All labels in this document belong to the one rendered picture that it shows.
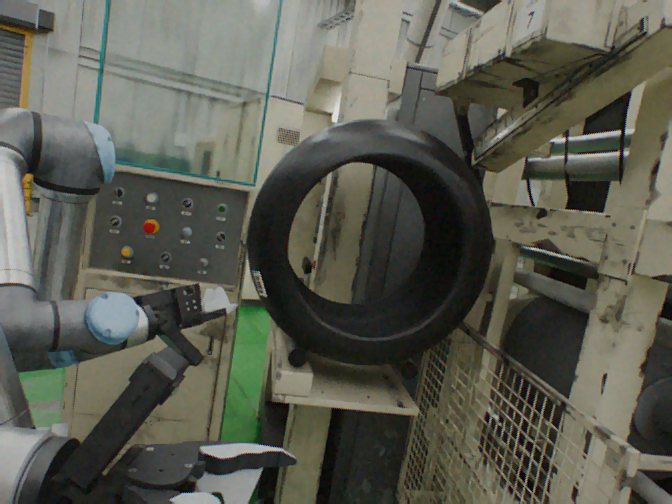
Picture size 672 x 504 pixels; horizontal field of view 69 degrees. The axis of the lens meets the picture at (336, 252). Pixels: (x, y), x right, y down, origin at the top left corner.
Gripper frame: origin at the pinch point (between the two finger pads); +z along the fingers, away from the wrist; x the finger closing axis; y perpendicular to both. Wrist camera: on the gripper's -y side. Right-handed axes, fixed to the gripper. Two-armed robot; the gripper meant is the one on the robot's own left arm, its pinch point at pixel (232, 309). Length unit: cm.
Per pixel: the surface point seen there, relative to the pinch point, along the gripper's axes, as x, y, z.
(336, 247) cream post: 14, 8, 51
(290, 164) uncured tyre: -10.8, 28.5, 15.2
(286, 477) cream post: 42, -63, 35
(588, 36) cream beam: -67, 37, 41
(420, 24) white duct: 5, 86, 114
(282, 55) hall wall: 648, 428, 682
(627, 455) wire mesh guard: -66, -31, 19
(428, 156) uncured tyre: -32, 24, 37
